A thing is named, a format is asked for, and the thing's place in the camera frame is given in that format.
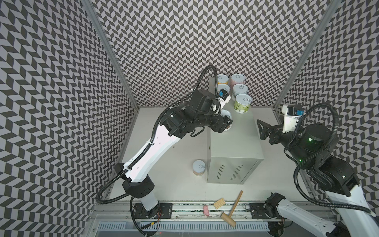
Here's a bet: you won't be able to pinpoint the green labelled front can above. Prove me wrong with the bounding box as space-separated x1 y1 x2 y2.
234 94 252 114

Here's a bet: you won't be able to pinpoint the pink can sideways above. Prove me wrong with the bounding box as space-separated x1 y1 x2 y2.
217 84 231 93

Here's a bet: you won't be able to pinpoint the yellow labelled can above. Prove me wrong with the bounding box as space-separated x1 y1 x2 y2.
217 74 229 85

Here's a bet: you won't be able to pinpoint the orange labelled can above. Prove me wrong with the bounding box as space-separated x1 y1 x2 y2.
192 160 206 176

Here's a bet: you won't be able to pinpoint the pink labelled can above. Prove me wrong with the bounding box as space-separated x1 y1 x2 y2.
230 74 246 87

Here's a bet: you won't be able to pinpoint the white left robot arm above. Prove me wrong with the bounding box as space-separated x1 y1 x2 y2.
115 89 233 218

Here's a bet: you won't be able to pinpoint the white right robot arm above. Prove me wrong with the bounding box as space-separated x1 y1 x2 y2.
257 120 379 237

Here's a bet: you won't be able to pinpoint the white metal cabinet counter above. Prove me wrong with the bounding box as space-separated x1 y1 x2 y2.
206 77 265 186

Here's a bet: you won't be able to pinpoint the small wooden block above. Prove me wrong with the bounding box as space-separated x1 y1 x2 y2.
213 198 226 209

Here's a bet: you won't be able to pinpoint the pink eraser block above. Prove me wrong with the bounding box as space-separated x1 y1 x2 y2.
203 205 210 216

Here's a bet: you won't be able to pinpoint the wooden mallet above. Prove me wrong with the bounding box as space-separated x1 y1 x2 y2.
221 191 243 228

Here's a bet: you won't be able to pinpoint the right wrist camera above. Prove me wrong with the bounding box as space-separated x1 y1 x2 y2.
282 104 304 133

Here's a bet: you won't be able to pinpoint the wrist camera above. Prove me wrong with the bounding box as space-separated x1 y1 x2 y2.
282 104 304 133
218 89 231 109

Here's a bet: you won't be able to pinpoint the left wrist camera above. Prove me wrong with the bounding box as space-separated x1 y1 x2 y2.
218 89 231 109

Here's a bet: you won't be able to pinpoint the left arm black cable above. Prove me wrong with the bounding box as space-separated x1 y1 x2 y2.
94 65 223 236

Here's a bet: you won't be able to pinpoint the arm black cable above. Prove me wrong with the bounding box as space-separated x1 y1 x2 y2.
94 65 223 236
284 103 372 214

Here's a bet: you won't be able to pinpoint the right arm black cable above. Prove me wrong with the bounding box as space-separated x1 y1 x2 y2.
284 103 372 214

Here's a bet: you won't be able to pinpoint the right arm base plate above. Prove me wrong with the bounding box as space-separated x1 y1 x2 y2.
246 202 270 220

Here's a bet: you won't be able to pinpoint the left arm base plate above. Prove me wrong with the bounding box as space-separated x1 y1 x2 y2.
131 202 173 219

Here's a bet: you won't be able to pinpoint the aluminium front rail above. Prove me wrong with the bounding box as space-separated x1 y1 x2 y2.
90 200 337 222

